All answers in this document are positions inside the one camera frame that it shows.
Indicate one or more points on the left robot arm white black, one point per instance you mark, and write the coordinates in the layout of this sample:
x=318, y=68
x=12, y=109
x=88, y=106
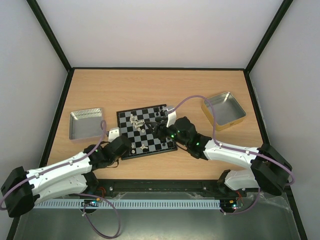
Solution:
x=23, y=189

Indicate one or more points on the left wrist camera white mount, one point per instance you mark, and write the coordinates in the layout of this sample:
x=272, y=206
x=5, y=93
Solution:
x=113, y=134

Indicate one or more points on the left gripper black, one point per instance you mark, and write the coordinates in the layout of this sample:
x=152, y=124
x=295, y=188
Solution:
x=127, y=154

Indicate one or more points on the white knight chess piece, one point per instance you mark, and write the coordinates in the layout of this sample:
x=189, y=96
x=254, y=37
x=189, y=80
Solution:
x=143, y=147

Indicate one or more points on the row of black chess pieces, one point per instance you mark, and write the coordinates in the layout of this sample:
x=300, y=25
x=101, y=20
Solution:
x=159, y=111

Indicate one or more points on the black grey chessboard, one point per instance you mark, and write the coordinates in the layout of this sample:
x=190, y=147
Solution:
x=155, y=145

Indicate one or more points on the gold metal tin box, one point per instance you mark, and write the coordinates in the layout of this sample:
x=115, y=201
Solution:
x=228, y=111

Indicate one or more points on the silver metal tin lid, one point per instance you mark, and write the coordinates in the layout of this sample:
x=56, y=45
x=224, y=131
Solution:
x=85, y=124

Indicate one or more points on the light blue cable duct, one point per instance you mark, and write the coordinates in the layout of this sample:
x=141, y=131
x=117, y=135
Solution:
x=132, y=204

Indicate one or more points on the pile of white chess pieces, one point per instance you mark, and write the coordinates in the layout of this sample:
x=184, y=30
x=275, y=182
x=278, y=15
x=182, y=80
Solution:
x=137, y=124

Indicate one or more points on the black aluminium frame rail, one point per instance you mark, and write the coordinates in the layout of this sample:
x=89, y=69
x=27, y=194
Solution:
x=160, y=186

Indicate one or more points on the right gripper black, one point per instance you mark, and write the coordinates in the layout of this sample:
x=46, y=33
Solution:
x=160, y=125

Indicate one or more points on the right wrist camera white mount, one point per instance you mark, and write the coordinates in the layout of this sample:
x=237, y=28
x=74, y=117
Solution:
x=171, y=115

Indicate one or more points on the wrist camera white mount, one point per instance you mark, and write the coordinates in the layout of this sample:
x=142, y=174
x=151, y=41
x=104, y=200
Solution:
x=113, y=134
x=171, y=115

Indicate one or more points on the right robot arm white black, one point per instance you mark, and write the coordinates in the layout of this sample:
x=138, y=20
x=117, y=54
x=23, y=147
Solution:
x=263, y=167

